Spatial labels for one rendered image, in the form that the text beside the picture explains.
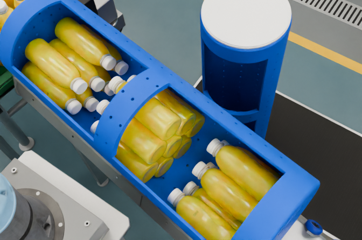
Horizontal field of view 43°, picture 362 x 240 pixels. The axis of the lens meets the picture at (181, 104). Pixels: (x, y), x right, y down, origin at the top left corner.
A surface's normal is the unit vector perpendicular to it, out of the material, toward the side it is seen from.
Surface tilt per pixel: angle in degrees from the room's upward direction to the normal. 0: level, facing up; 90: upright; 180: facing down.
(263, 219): 18
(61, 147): 0
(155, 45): 0
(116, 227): 0
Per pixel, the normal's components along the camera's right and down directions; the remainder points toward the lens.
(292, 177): 0.28, -0.75
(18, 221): 0.96, 0.22
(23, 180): -0.04, -0.50
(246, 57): -0.01, 0.87
